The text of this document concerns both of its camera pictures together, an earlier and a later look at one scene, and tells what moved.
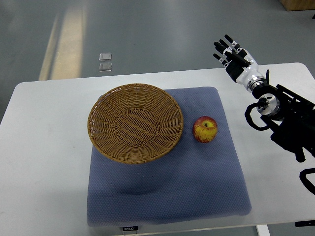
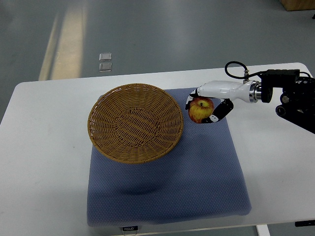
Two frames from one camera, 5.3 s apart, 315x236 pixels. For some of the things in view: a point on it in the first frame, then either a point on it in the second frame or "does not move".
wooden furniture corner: (298, 5) does not move
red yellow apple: (204, 129) -> (201, 107)
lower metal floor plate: (105, 67) does not move
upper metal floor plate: (105, 57) does not move
